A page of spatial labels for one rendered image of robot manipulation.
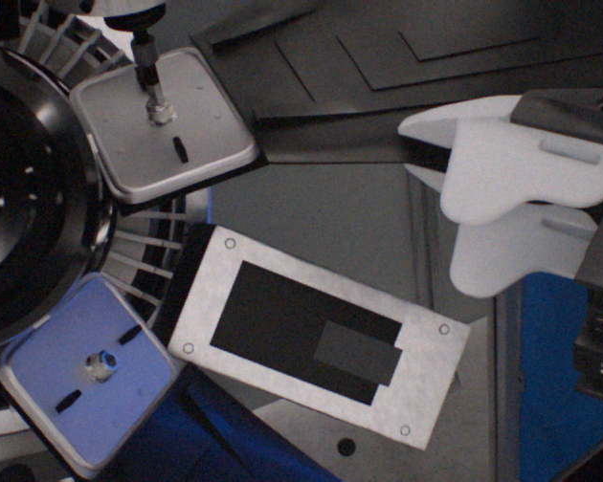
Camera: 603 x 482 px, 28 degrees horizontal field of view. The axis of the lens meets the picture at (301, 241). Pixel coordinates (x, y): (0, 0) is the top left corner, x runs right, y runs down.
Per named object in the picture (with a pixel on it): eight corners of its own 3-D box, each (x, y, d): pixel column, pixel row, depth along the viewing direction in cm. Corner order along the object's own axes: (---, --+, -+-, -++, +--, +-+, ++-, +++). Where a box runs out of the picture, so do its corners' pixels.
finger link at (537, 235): (352, 235, 48) (572, 297, 44) (418, 134, 51) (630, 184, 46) (367, 283, 50) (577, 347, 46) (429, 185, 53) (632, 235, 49)
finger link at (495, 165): (340, 159, 44) (577, 239, 41) (411, 55, 47) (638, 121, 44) (347, 212, 47) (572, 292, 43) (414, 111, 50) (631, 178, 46)
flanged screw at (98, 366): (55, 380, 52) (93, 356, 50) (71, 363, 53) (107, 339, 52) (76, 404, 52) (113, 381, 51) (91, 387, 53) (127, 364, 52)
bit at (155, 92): (168, 122, 51) (143, 22, 48) (145, 120, 52) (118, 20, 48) (176, 107, 52) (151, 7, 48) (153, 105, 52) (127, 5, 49)
